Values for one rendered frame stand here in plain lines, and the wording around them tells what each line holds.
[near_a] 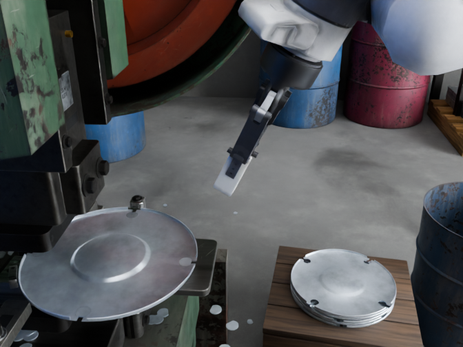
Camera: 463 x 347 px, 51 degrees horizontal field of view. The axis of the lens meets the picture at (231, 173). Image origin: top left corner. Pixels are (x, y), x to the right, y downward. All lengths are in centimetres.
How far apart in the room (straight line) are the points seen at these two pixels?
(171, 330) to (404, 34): 62
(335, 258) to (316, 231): 83
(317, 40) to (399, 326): 96
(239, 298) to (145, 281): 117
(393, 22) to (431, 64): 6
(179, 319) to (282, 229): 147
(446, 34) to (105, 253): 61
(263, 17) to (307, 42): 6
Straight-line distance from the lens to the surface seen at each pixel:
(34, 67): 57
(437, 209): 189
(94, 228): 93
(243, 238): 226
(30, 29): 57
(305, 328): 134
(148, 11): 105
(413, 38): 51
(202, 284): 78
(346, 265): 150
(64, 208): 76
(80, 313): 76
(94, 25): 78
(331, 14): 57
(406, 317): 143
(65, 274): 84
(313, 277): 144
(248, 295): 195
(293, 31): 56
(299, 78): 60
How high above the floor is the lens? 128
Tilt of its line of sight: 27 degrees down
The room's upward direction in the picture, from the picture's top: straight up
